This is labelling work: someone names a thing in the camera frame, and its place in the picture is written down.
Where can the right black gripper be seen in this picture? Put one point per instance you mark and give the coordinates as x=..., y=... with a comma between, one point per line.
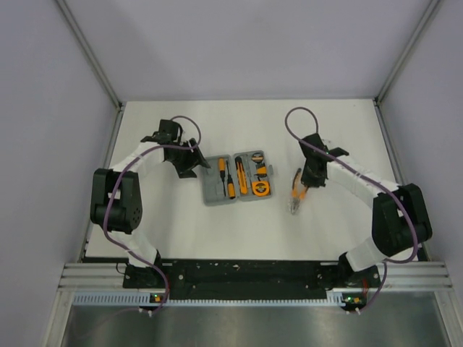
x=307, y=181

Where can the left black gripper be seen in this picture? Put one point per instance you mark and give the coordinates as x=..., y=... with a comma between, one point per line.
x=194, y=158

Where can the orange handled pliers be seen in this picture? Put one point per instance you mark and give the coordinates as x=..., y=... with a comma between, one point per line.
x=298, y=193

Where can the orange black screwdriver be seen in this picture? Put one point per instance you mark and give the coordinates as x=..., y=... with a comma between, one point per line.
x=230, y=183
x=221, y=169

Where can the orange tape measure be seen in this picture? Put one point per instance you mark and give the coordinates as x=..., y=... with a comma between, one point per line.
x=261, y=188

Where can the orange black utility knife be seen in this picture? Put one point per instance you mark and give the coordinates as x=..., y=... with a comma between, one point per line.
x=242, y=176

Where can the grey plastic tool case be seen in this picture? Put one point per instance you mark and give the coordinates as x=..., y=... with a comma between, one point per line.
x=212, y=188

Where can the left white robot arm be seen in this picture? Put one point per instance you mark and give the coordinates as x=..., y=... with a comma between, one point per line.
x=116, y=199

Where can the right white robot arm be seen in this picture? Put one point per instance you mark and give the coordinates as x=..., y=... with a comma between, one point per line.
x=400, y=218

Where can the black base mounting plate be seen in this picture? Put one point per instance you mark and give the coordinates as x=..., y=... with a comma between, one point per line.
x=246, y=279

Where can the right aluminium corner post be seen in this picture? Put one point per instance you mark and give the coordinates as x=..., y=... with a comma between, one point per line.
x=413, y=40

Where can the aluminium corner post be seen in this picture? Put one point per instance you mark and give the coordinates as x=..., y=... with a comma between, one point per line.
x=88, y=53
x=413, y=40

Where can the left aluminium corner post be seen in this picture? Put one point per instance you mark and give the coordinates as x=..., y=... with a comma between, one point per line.
x=88, y=53

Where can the aluminium front frame rail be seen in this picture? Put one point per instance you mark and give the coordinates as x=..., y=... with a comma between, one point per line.
x=414, y=276

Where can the grey slotted cable duct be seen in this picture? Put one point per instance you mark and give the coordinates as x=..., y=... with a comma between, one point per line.
x=127, y=299

